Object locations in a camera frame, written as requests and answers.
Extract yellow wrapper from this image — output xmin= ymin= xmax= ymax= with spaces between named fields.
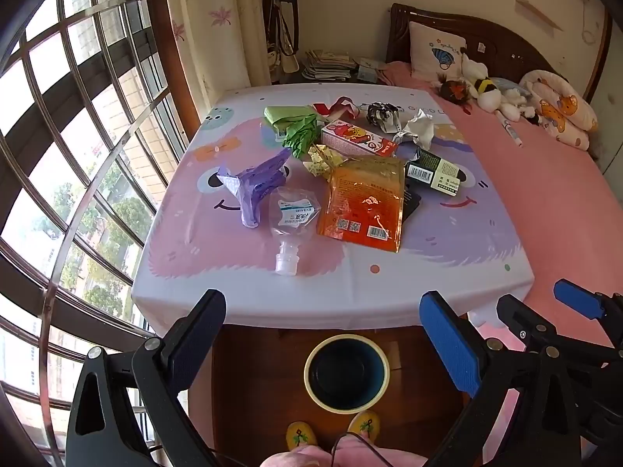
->
xmin=303 ymin=145 xmax=348 ymax=176

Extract pale green card box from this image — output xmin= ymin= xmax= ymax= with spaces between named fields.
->
xmin=357 ymin=57 xmax=387 ymax=83

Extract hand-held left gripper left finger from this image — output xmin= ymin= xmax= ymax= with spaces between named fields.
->
xmin=65 ymin=289 xmax=227 ymax=467

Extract wooden wall strip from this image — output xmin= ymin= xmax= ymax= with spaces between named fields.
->
xmin=516 ymin=0 xmax=563 ymax=30

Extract pink bed sheet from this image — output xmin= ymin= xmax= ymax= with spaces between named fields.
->
xmin=380 ymin=61 xmax=623 ymax=351

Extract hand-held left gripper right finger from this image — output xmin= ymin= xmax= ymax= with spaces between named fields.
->
xmin=419 ymin=291 xmax=585 ymax=467

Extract dark green box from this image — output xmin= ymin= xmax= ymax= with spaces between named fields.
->
xmin=405 ymin=147 xmax=463 ymax=196

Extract orange foil packet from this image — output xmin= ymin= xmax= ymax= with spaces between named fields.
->
xmin=316 ymin=158 xmax=406 ymax=254

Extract hanging bags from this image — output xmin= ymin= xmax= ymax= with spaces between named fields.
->
xmin=263 ymin=0 xmax=305 ymax=83

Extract olive green packet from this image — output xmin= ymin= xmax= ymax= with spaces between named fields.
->
xmin=264 ymin=105 xmax=312 ymax=130

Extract cartoon printed tablecloth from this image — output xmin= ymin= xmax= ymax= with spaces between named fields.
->
xmin=130 ymin=83 xmax=536 ymax=329

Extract black packet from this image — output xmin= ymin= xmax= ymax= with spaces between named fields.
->
xmin=401 ymin=187 xmax=422 ymax=222

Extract yellow slipper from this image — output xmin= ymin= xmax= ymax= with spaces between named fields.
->
xmin=348 ymin=411 xmax=381 ymax=436
xmin=285 ymin=422 xmax=318 ymax=449

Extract small white plush toy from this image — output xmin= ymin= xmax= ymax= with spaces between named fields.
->
xmin=496 ymin=85 xmax=529 ymax=120

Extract white printed pillow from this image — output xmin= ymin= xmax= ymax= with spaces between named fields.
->
xmin=409 ymin=21 xmax=468 ymax=81

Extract white marker pen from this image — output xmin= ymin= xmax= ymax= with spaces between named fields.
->
xmin=495 ymin=109 xmax=524 ymax=147

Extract clear plastic spout pouch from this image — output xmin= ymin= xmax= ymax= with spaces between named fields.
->
xmin=267 ymin=187 xmax=322 ymax=276

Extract green paper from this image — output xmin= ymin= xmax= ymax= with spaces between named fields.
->
xmin=281 ymin=114 xmax=319 ymax=159

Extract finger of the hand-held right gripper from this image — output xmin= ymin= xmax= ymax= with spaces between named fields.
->
xmin=554 ymin=279 xmax=623 ymax=332
xmin=496 ymin=294 xmax=623 ymax=365

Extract black white wrapper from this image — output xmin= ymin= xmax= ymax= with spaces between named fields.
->
xmin=366 ymin=102 xmax=401 ymax=132

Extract dark wooden headboard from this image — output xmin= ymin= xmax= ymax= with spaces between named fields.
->
xmin=387 ymin=3 xmax=611 ymax=103

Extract cream flower print curtain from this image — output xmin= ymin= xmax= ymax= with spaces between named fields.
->
xmin=163 ymin=0 xmax=271 ymax=122

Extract red white paper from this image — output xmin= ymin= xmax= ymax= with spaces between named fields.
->
xmin=312 ymin=98 xmax=361 ymax=120

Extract brown feathery toy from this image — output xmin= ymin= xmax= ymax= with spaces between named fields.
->
xmin=438 ymin=73 xmax=475 ymax=105

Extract purple plastic bag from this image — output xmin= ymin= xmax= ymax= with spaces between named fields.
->
xmin=216 ymin=148 xmax=293 ymax=228

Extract red pink carton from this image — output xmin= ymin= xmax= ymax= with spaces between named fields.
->
xmin=321 ymin=121 xmax=399 ymax=158

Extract white bee plush toy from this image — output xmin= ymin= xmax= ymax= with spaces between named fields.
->
xmin=460 ymin=53 xmax=502 ymax=110

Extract cream rimmed trash bin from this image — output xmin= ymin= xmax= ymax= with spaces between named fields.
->
xmin=304 ymin=335 xmax=391 ymax=410

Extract person's legs in pink pants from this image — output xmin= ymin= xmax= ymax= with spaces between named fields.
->
xmin=260 ymin=430 xmax=429 ymax=467

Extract stack of books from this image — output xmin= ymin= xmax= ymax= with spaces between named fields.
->
xmin=302 ymin=49 xmax=358 ymax=81

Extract bear print rolled blanket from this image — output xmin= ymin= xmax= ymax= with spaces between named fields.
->
xmin=518 ymin=69 xmax=599 ymax=151

